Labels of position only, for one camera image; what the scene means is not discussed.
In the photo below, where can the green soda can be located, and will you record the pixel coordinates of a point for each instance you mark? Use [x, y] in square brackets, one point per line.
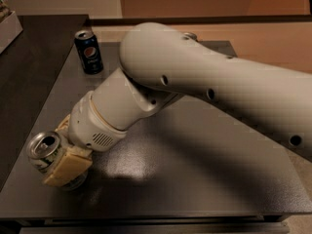
[191, 35]

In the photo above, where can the blue pepsi can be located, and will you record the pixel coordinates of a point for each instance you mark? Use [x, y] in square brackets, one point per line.
[88, 50]

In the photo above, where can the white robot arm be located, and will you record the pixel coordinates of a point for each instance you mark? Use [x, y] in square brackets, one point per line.
[160, 64]

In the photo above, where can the white box on counter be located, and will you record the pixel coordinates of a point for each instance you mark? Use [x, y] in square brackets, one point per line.
[10, 26]

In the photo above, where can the dark side counter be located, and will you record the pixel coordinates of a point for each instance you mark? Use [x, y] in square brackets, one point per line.
[29, 68]

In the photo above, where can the white 7up can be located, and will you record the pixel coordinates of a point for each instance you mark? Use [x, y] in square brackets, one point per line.
[42, 152]

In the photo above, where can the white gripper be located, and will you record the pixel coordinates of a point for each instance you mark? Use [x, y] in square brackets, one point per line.
[87, 126]

